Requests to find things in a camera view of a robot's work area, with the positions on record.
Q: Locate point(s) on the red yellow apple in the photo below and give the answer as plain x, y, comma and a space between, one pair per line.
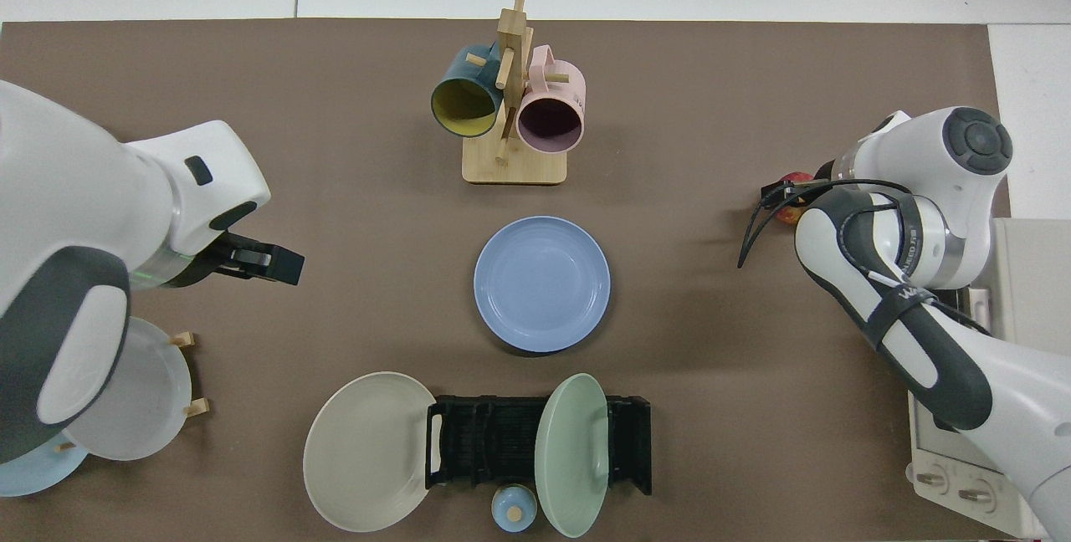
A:
791, 214

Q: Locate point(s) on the wooden plate rack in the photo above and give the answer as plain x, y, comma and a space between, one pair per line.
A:
186, 340

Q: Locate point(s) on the grey plate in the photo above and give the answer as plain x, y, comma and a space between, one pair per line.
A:
151, 400

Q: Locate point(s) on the beige plate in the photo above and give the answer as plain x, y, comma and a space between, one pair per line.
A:
368, 454

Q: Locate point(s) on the black dish rack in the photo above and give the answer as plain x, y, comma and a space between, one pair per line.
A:
494, 442

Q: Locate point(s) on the light blue plate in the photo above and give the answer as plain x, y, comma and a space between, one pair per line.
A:
33, 475

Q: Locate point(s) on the pale green plate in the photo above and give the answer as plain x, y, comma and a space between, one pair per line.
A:
571, 458

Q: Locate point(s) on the brown table cloth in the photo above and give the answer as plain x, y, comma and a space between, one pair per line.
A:
711, 400

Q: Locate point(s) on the pink cup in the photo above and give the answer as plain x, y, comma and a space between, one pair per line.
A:
550, 124

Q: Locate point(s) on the dark blue cup yellow inside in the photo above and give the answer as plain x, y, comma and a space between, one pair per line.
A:
464, 107

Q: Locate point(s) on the wooden cup stand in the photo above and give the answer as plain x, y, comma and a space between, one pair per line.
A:
515, 166

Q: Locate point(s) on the pale toaster oven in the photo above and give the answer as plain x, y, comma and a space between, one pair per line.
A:
1033, 274

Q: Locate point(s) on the small blue round thing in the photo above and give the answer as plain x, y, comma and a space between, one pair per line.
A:
513, 508

